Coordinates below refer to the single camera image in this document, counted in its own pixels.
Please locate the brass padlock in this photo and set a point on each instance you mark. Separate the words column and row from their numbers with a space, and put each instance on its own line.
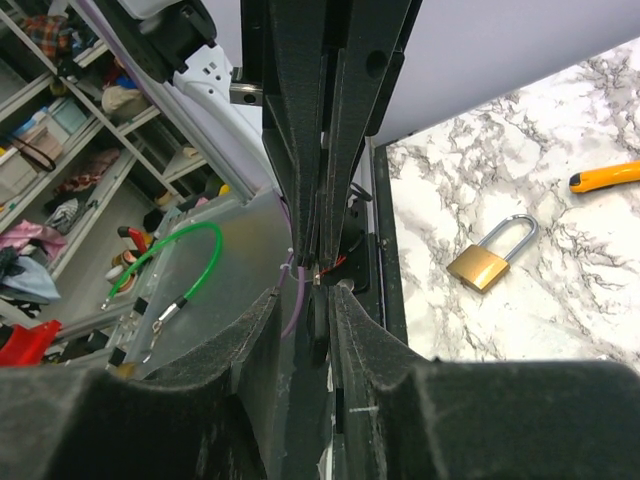
column 478, row 268

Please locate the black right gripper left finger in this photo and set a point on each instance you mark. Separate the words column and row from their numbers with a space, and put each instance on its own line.
column 206, row 415

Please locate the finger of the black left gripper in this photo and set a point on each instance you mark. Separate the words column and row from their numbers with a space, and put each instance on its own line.
column 282, row 60
column 373, row 31

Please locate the white storage shelf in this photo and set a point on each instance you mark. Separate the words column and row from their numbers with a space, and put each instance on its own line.
column 89, row 165

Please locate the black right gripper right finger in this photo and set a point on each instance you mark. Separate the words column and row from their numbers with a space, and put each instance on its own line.
column 407, row 417

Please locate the orange utility knife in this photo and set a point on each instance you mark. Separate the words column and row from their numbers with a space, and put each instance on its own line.
column 602, row 178

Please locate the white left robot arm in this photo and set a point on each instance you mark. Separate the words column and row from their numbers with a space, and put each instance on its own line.
column 176, row 42

